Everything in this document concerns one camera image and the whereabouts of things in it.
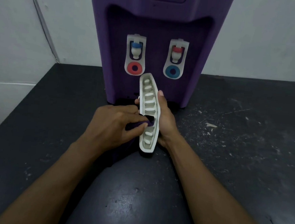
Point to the person's left thumb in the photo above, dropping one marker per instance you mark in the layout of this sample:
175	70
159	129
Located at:
137	130

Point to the person's left forearm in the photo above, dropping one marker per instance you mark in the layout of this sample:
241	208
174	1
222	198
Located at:
47	184

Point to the person's left hand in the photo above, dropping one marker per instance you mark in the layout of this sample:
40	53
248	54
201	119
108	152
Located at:
110	125

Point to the person's right thumb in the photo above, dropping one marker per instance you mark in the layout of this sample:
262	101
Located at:
162	101

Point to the white drip tray grille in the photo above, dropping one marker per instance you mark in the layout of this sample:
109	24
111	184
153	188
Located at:
151	95

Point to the purple water dispenser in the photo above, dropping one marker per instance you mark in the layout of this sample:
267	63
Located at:
159	22

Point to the person's right forearm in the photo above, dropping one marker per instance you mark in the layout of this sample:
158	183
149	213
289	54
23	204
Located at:
214	197

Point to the person's right hand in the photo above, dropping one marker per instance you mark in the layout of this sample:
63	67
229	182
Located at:
167	122

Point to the white tap blue cap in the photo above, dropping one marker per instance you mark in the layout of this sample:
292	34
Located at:
135	50

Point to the purple cloth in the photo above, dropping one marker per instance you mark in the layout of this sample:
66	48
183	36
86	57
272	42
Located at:
124	149

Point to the white tap red cap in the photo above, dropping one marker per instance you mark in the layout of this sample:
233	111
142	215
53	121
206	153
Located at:
177	54

